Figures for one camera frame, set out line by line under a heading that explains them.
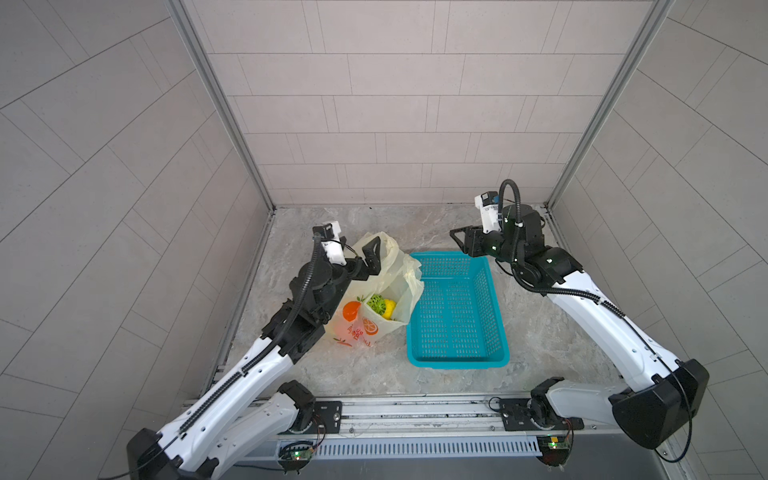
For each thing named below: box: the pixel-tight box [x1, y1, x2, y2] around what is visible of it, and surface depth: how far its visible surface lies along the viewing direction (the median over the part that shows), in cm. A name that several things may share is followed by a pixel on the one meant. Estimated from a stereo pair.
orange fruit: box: [342, 301, 361, 322], surface depth 79 cm
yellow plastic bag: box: [326, 231, 424, 348], surface depth 78 cm
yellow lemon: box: [382, 299, 396, 320], surface depth 85 cm
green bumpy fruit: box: [366, 294, 386, 315], surface depth 81 cm
